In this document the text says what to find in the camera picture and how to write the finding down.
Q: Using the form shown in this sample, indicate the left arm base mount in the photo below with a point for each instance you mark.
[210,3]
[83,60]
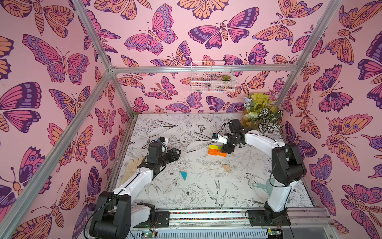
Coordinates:
[155,220]

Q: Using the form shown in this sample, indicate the orange small block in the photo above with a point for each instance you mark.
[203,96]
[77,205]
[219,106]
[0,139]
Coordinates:
[212,151]

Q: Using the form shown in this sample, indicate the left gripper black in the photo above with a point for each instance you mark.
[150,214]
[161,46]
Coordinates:
[172,155]

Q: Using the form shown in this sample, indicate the aluminium frame left post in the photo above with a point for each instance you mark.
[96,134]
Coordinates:
[92,33]

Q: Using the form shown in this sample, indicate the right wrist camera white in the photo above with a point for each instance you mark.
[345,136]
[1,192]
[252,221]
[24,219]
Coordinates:
[220,138]

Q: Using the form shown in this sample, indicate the aluminium frame left diagonal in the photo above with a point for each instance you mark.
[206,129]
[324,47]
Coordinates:
[26,199]

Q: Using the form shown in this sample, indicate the white wire basket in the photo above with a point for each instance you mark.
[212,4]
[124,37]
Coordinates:
[210,82]

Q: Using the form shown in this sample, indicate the aluminium frame post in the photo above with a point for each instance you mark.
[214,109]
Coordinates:
[319,29]
[92,33]

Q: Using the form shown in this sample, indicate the green circuit board right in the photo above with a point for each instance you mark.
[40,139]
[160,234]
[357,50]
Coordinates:
[275,234]

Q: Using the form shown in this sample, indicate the beige rubber glove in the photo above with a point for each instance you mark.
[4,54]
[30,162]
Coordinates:
[131,169]

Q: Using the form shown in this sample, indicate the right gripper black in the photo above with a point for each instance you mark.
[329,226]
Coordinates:
[228,146]

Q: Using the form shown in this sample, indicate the green circuit board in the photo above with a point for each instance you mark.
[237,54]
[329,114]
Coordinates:
[148,235]
[275,234]

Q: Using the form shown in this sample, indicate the aluminium frame right post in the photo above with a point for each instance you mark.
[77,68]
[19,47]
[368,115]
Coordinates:
[319,29]

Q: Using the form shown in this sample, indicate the yellow block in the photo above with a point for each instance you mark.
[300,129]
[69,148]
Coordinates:
[211,146]

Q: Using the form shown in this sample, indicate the natural wood triangle block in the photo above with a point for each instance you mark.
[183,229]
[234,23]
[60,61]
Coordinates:
[226,167]

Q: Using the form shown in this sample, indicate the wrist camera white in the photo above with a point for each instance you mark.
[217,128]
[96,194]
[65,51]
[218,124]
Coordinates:
[220,138]
[164,142]

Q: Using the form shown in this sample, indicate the aluminium front rail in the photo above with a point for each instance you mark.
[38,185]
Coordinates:
[300,217]

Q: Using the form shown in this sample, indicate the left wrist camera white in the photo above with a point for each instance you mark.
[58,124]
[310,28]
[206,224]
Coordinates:
[164,142]

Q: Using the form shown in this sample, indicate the artificial plant bouquet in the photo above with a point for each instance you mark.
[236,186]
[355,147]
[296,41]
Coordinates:
[262,109]

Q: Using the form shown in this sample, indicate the orange long rectangular block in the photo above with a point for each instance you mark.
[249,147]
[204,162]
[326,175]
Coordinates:
[220,153]

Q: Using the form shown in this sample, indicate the amber glass vase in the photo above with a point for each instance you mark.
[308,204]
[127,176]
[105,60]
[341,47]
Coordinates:
[248,123]

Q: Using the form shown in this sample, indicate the small succulent in basket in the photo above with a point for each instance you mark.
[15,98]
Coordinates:
[226,78]

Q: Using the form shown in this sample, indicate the teal triangle block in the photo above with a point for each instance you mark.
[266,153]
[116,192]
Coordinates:
[184,175]

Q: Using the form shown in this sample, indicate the green circuit board left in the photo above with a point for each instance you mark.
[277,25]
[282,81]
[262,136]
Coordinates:
[148,235]

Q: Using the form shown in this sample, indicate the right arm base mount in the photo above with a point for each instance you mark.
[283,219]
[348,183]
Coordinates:
[267,217]

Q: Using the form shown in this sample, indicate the aluminium frame back bar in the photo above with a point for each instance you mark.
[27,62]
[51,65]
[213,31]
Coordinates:
[213,68]

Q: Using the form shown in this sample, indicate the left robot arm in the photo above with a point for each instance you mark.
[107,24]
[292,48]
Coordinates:
[114,216]

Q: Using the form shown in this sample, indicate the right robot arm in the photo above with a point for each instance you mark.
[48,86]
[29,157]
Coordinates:
[287,163]

